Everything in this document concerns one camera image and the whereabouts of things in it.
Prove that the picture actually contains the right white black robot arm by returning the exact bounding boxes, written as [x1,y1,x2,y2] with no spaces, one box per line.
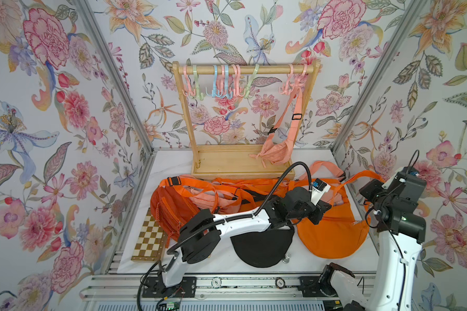
[317,165,427,310]

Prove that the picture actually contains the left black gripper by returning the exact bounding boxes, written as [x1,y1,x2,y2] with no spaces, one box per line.
[283,196,332,222]

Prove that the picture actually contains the far right pink bag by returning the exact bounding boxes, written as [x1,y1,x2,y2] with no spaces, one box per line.
[249,82,304,168]

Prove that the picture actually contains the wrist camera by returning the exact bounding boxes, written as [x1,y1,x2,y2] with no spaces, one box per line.
[388,167,418,185]
[310,178,331,206]

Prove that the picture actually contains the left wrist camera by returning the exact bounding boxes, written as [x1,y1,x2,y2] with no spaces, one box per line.
[310,178,331,206]

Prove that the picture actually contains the wooden clothes rack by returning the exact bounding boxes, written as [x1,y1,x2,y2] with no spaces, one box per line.
[172,61,321,180]

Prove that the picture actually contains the wooden chessboard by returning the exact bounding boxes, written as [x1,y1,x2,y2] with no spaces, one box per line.
[131,209,167,262]

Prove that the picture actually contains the pink sling bag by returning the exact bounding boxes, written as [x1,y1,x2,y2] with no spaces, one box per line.
[186,187,241,215]
[309,161,346,181]

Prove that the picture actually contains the black bag strap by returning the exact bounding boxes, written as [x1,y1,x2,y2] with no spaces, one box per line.
[229,188,296,269]

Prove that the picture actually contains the pink hook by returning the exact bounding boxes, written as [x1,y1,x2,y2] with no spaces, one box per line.
[216,65,226,98]
[232,64,243,97]
[182,65,195,98]
[293,64,308,89]
[279,64,294,95]

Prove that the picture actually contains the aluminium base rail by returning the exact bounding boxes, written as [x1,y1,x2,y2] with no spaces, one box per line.
[79,273,413,303]

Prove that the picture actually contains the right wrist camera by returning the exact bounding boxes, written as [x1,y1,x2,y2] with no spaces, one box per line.
[388,167,418,185]

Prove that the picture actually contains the orange sling bag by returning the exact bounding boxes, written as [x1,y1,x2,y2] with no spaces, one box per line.
[150,175,226,241]
[213,178,278,212]
[287,178,349,206]
[297,171,384,259]

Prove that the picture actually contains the green hook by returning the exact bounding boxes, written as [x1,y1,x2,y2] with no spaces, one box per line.
[193,65,204,101]
[243,64,259,98]

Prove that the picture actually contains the blue hook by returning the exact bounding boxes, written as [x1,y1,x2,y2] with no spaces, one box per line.
[206,65,221,98]
[221,65,233,99]

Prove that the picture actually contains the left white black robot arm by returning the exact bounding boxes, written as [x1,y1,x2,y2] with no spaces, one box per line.
[136,163,331,310]

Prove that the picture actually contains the silver chess piece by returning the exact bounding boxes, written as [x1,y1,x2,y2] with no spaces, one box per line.
[282,253,291,264]

